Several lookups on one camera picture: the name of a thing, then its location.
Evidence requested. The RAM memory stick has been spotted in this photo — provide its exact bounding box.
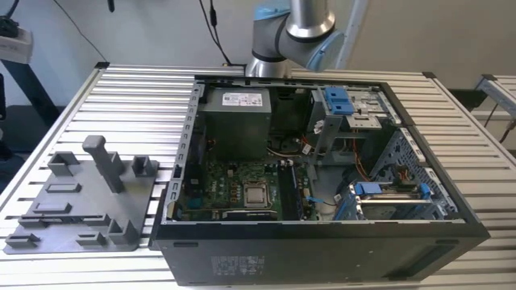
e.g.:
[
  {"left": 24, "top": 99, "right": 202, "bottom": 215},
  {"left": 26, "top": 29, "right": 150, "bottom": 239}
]
[
  {"left": 288, "top": 164, "right": 303, "bottom": 220},
  {"left": 18, "top": 214, "right": 108, "bottom": 221}
]

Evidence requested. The grey plastic parts rack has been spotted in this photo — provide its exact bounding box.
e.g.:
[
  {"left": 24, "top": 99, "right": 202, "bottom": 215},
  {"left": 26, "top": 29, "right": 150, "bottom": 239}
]
[{"left": 2, "top": 135, "right": 163, "bottom": 255}]

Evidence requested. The grey power supply unit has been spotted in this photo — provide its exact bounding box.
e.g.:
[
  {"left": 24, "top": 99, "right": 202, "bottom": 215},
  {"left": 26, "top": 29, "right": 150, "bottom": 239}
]
[{"left": 198, "top": 87, "right": 272, "bottom": 161}]

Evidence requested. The green motherboard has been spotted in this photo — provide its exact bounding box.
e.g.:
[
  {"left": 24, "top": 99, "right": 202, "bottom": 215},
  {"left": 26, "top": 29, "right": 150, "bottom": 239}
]
[{"left": 176, "top": 159, "right": 322, "bottom": 221}]

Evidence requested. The black CPU socket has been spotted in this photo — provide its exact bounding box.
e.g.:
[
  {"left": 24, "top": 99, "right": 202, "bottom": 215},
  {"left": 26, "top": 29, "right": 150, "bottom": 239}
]
[{"left": 240, "top": 179, "right": 274, "bottom": 210}]

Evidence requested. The silver CPU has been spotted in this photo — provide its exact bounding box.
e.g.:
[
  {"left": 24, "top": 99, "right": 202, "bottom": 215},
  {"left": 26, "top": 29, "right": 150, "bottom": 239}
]
[{"left": 246, "top": 187, "right": 270, "bottom": 205}]

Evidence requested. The black graphics card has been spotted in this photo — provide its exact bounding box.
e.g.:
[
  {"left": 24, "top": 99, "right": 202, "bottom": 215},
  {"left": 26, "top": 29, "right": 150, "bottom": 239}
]
[{"left": 220, "top": 209, "right": 280, "bottom": 222}]

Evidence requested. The grey metal drive cage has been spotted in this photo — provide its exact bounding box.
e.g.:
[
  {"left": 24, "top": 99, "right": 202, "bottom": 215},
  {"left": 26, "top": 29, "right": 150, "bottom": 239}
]
[{"left": 308, "top": 86, "right": 402, "bottom": 167}]

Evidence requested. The black open PC case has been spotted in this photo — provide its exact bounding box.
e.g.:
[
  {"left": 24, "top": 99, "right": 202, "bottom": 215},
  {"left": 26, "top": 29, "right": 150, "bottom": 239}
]
[{"left": 147, "top": 74, "right": 492, "bottom": 287}]

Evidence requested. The hard disk in blue carrier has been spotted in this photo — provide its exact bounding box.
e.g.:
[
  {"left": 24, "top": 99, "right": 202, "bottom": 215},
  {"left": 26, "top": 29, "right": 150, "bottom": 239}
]
[{"left": 336, "top": 180, "right": 443, "bottom": 221}]

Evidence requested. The black box beside table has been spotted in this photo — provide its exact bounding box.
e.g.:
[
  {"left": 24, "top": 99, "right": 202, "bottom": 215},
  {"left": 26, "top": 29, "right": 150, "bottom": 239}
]
[{"left": 447, "top": 88, "right": 490, "bottom": 113}]

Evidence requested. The neighbouring metal slat table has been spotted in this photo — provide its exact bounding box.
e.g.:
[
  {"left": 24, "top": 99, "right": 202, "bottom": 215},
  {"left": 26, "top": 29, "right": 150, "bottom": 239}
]
[{"left": 471, "top": 73, "right": 516, "bottom": 121}]

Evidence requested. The black slanted frame bar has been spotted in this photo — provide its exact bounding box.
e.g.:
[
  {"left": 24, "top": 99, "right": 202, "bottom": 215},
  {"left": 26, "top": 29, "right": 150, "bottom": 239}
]
[{"left": 0, "top": 59, "right": 62, "bottom": 121}]

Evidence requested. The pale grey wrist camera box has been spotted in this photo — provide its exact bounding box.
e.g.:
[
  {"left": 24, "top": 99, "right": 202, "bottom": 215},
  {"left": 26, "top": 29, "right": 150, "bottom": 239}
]
[{"left": 0, "top": 28, "right": 34, "bottom": 65}]

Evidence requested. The thin black wall cable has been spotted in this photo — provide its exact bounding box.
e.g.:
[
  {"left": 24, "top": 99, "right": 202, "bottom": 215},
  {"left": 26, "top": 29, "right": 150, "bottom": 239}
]
[{"left": 52, "top": 0, "right": 110, "bottom": 63}]

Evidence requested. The thick black camera cable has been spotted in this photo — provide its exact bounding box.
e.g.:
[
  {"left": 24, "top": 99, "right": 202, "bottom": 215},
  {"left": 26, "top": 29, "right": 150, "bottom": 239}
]
[{"left": 0, "top": 0, "right": 22, "bottom": 21}]

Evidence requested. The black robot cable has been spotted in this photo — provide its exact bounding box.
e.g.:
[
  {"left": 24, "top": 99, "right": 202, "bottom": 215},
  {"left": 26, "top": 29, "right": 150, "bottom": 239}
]
[{"left": 198, "top": 0, "right": 247, "bottom": 67}]

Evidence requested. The yellow black power wire bundle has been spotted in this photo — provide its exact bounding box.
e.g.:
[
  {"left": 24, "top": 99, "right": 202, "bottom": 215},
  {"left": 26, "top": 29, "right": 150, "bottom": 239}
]
[{"left": 267, "top": 135, "right": 319, "bottom": 157}]

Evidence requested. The orange data wire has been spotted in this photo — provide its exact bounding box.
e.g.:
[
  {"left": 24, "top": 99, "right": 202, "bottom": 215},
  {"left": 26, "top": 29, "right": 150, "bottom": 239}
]
[{"left": 350, "top": 137, "right": 371, "bottom": 182}]

